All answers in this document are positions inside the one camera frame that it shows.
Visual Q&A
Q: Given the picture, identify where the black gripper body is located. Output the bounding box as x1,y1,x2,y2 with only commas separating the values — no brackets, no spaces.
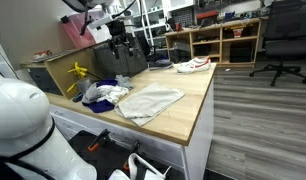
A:
107,19,133,43

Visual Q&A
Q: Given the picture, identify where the printed snowman towel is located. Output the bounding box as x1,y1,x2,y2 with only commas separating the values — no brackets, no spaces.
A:
113,82,186,127

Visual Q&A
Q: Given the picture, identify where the dark grey sneaker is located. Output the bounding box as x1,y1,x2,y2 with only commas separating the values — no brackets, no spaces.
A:
148,57,175,71

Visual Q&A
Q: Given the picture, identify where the white glass door cabinet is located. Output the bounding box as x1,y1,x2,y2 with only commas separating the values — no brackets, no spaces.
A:
122,0,171,45

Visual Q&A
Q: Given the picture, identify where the red translucent plastic bin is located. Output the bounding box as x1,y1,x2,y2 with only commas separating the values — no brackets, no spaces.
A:
60,12,109,51

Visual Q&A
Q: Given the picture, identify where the white cloth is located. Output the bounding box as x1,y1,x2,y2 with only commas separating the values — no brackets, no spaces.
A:
82,83,130,105

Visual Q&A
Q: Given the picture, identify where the metal cylinder can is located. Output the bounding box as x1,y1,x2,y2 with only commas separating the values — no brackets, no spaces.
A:
76,77,94,96

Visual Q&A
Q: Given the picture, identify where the small yellow clamp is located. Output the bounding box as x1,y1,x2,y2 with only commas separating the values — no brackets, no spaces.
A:
66,82,78,94

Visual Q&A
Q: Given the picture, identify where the brown cardboard box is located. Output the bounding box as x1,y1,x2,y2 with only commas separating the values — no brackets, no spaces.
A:
21,45,98,100

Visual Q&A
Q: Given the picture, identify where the pile of blue white clothes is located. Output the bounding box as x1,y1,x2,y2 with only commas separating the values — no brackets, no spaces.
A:
81,78,119,114

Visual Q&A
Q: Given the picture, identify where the white and red sneaker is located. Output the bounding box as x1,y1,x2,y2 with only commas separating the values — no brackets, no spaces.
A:
176,55,212,75

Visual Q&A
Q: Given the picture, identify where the red toolbox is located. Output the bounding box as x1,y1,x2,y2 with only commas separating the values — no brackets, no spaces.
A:
196,10,220,27

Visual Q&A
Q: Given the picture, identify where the orange and black clamp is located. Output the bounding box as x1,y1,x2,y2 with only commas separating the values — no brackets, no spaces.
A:
122,139,142,172
87,128,112,153

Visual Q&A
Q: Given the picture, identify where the wooden shelf unit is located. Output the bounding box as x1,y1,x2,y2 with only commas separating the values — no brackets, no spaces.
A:
163,17,263,66

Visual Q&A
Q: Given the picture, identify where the red and white container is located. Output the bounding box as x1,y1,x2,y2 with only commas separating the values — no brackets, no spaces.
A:
231,27,245,39

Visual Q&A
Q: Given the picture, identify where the white drawer cabinet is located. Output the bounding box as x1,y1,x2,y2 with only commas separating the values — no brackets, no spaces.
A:
47,81,216,180

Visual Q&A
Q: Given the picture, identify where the black office chair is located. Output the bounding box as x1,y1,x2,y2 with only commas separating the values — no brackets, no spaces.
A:
248,0,306,87

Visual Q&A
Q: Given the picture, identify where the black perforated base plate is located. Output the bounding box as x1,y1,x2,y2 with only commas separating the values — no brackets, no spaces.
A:
67,129,178,180

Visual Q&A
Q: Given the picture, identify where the white plastic bracket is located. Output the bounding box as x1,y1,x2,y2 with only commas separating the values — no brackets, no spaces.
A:
107,152,173,180

